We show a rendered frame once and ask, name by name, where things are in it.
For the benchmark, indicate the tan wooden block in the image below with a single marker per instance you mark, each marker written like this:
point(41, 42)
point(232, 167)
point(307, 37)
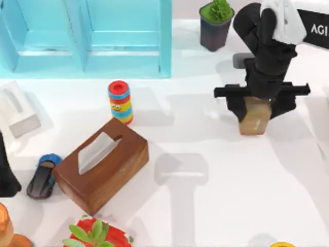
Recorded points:
point(254, 118)

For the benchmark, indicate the pale grey rounded box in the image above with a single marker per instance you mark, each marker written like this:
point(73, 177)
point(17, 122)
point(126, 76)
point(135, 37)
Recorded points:
point(239, 60)

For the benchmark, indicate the dark pot with green plant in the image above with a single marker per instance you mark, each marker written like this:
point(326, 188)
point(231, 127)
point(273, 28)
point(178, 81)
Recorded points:
point(214, 31)

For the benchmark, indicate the striped can with red lid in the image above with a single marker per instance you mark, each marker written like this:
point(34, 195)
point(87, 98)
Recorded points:
point(120, 103)

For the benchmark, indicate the light blue rack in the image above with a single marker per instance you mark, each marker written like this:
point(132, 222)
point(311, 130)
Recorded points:
point(123, 38)

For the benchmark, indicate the yellow round object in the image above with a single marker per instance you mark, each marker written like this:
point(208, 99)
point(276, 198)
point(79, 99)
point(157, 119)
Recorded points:
point(282, 244)

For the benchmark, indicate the brown wooden tissue box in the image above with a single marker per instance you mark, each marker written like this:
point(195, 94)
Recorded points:
point(108, 172)

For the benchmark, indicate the grey tissue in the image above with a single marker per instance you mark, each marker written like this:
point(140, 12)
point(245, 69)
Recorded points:
point(92, 151)

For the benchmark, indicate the red pot with green succulent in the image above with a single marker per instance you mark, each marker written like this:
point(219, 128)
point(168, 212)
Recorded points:
point(102, 234)

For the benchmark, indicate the blue and black toy car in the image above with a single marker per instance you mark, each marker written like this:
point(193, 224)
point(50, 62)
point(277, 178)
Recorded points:
point(41, 177)

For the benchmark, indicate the white tissue box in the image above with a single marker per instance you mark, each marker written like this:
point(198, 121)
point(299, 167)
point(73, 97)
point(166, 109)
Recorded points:
point(15, 108)

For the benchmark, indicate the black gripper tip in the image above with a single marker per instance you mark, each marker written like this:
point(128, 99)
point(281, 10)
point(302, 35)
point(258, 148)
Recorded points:
point(6, 175)

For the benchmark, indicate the orange rounded object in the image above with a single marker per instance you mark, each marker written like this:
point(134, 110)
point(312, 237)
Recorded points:
point(6, 226)

